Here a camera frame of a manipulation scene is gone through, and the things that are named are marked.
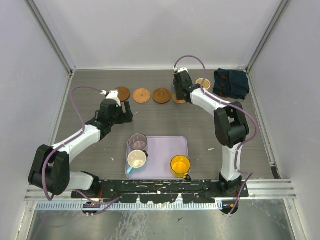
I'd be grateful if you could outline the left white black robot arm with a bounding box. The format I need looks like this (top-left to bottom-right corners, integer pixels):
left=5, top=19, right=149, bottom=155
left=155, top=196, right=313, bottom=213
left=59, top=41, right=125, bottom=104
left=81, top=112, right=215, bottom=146
left=28, top=99, right=133, bottom=198

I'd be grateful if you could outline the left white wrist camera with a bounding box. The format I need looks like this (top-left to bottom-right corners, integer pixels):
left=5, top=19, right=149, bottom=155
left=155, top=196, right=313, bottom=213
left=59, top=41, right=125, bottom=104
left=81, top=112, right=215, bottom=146
left=100, top=89, right=121, bottom=104

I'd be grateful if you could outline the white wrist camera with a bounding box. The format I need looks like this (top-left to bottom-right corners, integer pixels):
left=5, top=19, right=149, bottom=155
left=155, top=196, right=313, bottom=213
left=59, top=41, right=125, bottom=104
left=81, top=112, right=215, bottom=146
left=173, top=67, right=189, bottom=74
left=100, top=89, right=121, bottom=104

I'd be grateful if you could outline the white mug blue handle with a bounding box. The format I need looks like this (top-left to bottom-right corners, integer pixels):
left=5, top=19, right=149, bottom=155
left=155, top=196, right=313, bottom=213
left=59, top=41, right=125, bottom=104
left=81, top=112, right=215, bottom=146
left=126, top=150, right=149, bottom=175

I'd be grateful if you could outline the yellow glass mug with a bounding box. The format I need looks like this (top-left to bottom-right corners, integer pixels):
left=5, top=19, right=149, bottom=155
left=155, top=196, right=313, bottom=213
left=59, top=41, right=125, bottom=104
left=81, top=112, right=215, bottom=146
left=170, top=155, right=192, bottom=181

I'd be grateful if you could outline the cream yellow mug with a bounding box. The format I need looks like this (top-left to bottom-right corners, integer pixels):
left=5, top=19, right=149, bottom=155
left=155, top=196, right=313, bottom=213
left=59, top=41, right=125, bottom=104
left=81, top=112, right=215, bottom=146
left=195, top=78, right=211, bottom=90

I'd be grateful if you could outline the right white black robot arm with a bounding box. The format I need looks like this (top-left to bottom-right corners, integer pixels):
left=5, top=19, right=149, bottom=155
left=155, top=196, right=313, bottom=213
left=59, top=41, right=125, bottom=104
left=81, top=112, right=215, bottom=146
left=173, top=67, right=250, bottom=197

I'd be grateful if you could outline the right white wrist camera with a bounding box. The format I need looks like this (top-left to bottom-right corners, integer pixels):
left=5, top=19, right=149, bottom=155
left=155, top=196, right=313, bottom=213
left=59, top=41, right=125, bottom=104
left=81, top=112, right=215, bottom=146
left=173, top=67, right=189, bottom=74

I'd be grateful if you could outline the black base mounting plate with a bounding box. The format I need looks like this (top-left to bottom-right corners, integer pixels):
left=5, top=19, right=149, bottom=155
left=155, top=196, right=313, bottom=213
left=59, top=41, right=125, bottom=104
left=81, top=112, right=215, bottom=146
left=86, top=179, right=238, bottom=204

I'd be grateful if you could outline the dark blue folded cloth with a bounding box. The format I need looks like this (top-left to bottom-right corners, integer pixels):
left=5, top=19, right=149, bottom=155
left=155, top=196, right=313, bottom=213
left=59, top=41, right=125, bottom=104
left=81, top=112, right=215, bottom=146
left=212, top=68, right=250, bottom=100

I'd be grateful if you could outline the lilac plastic tray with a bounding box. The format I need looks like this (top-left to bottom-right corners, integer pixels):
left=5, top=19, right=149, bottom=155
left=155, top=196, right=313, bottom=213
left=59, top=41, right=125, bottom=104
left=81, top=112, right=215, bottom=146
left=125, top=136, right=189, bottom=180

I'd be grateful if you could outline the dark wooden coaster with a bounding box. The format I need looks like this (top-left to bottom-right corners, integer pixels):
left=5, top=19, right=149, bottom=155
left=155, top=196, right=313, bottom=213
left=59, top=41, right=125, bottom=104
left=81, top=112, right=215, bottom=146
left=152, top=88, right=171, bottom=104
left=115, top=86, right=131, bottom=102

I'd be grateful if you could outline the purple glass cup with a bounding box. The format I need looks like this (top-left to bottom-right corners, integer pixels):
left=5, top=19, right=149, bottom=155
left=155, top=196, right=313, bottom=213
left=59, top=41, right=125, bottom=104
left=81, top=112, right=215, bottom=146
left=128, top=133, right=148, bottom=156

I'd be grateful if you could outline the woven rattan coaster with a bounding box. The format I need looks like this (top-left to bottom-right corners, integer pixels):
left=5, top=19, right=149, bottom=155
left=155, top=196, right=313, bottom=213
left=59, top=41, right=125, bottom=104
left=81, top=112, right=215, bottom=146
left=133, top=88, right=151, bottom=104
left=172, top=93, right=186, bottom=104

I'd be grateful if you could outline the aluminium front rail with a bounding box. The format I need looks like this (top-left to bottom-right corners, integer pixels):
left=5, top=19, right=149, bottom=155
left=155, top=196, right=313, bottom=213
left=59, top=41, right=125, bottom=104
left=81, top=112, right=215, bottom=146
left=24, top=179, right=297, bottom=201

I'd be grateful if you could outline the slotted cable duct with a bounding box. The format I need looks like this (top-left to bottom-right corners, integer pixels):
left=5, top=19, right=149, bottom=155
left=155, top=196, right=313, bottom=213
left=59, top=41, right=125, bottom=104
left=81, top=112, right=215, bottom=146
left=35, top=200, right=223, bottom=212

